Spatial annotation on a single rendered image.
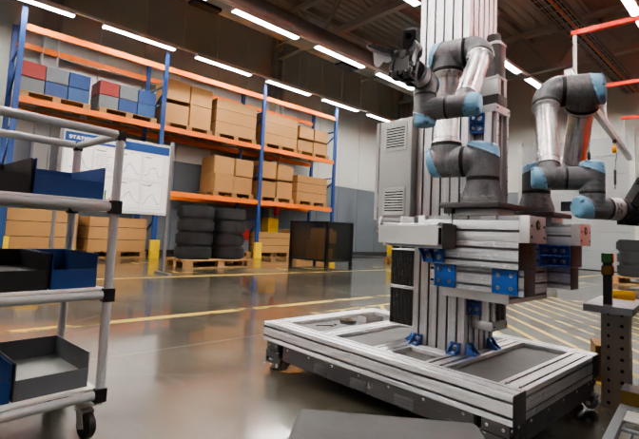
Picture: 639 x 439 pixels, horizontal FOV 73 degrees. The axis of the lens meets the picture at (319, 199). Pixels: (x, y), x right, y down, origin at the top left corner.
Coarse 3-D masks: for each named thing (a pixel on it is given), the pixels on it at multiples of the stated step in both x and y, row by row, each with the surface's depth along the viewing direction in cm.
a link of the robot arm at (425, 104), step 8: (416, 96) 146; (424, 96) 144; (432, 96) 144; (416, 104) 145; (424, 104) 144; (432, 104) 142; (440, 104) 140; (416, 112) 145; (424, 112) 143; (432, 112) 142; (440, 112) 141; (416, 120) 145; (424, 120) 143; (432, 120) 144
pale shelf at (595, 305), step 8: (600, 296) 203; (584, 304) 177; (592, 304) 176; (600, 304) 176; (616, 304) 179; (624, 304) 180; (632, 304) 181; (600, 312) 174; (608, 312) 172; (616, 312) 170; (624, 312) 168; (632, 312) 167
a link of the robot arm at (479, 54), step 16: (464, 48) 163; (480, 48) 156; (480, 64) 151; (464, 80) 145; (480, 80) 146; (448, 96) 141; (464, 96) 137; (480, 96) 137; (448, 112) 140; (464, 112) 138; (480, 112) 138
